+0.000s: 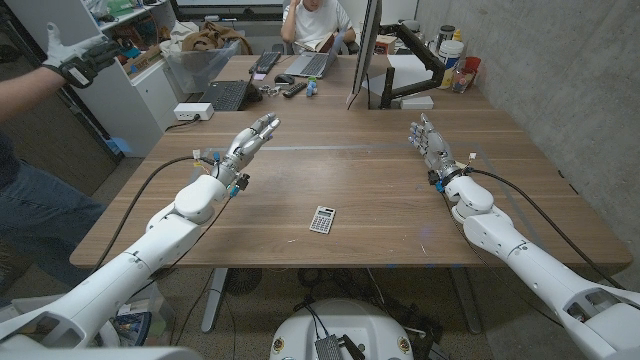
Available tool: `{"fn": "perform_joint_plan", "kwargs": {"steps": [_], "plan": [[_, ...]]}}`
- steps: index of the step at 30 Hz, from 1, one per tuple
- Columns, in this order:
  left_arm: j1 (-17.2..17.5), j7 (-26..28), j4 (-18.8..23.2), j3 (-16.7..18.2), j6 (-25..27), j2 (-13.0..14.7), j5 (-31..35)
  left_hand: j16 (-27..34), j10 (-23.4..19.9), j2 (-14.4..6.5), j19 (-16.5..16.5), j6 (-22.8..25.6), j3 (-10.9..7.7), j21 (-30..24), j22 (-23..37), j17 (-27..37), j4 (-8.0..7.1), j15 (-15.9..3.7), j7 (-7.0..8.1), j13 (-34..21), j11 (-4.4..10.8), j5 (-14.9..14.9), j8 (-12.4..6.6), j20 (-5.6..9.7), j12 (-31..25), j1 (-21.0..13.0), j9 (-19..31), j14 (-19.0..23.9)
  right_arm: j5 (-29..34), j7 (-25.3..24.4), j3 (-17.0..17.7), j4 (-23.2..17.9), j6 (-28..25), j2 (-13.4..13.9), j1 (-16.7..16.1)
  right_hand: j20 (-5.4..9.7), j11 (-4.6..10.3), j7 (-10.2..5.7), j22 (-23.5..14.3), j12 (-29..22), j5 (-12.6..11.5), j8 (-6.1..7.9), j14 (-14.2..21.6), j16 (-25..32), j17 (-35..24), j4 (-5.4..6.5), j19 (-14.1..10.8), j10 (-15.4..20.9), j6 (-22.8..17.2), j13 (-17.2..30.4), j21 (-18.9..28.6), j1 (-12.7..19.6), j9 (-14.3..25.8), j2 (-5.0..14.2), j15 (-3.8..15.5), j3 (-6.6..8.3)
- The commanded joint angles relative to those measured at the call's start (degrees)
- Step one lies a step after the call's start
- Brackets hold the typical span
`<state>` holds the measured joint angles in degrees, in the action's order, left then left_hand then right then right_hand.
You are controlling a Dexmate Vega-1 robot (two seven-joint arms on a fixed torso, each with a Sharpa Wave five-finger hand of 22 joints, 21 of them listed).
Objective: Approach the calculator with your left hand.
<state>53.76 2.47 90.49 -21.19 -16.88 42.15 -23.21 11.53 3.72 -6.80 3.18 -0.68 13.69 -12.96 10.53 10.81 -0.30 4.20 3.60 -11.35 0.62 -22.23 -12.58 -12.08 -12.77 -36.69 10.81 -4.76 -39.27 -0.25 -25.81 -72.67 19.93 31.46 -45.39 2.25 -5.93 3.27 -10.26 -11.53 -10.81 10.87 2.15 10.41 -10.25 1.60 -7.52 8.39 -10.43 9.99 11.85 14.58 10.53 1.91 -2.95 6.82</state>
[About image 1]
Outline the dark lidded jar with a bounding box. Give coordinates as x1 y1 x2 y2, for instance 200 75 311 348
436 24 456 51

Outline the bare operator forearm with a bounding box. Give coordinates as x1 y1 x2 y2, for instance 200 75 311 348
0 64 66 124

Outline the silver laptop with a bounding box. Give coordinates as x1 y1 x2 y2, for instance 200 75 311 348
283 29 347 80

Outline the computer monitor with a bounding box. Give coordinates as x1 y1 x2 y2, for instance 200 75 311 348
345 0 384 105

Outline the white paper sheet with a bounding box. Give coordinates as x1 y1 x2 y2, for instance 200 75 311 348
367 53 435 97

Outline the white power strip box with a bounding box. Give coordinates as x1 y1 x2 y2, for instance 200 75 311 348
173 102 215 122

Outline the black round fan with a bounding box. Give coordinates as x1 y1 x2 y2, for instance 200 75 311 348
223 268 263 296

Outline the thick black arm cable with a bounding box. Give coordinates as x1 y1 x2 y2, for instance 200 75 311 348
467 167 626 291
92 155 216 274

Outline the seated person in white shirt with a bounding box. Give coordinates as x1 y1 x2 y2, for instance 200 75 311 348
279 0 357 54

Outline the clear bin with packets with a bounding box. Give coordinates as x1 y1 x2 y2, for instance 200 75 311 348
112 282 177 347

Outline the standing person in jeans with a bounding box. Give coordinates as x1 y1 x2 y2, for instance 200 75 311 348
0 132 109 301

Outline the cardboard box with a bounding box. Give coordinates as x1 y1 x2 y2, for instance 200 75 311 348
122 44 164 76

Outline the flat white box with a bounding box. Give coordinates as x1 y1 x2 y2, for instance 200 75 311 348
399 95 435 111

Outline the white and black gloved hand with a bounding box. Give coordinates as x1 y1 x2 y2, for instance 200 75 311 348
42 22 124 90

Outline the grey metal table leg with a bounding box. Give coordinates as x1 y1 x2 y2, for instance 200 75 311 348
449 264 484 335
200 267 229 334

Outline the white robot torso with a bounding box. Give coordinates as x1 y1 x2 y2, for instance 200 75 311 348
0 346 204 360

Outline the black remote control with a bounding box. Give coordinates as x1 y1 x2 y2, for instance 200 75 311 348
281 81 309 99

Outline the white plastic tub container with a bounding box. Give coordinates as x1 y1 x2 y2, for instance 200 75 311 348
437 39 465 91

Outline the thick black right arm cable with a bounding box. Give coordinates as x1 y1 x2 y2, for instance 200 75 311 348
467 167 626 291

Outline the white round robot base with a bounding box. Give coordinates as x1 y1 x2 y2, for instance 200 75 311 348
269 298 415 360

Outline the wide black keyboard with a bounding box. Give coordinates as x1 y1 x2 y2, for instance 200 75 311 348
198 79 264 112

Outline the open book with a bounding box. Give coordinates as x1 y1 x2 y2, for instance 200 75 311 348
294 30 336 54

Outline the black framed board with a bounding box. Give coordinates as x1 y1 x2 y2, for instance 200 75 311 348
168 0 285 23

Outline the white storage cabinet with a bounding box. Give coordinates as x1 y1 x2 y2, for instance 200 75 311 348
4 0 181 159

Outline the white cloth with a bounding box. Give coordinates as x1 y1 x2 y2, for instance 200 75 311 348
159 22 199 56

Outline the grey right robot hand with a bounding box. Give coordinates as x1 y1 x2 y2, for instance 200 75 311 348
408 112 465 187

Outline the red box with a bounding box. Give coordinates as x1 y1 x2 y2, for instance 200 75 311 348
373 34 397 55

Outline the narrow black keyboard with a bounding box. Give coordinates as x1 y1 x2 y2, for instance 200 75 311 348
248 50 282 75

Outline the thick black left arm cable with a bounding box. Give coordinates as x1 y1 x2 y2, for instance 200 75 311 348
92 155 216 274

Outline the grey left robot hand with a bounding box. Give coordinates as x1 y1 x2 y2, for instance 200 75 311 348
210 111 282 189

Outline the white pocket calculator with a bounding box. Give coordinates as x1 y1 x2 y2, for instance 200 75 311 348
308 205 337 235

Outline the grey metal box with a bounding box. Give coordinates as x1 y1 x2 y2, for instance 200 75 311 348
313 334 346 360

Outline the clear cup with items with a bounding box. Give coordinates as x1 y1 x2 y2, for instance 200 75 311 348
452 67 476 95

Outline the brown jacket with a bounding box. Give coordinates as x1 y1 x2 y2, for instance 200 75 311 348
180 20 254 56

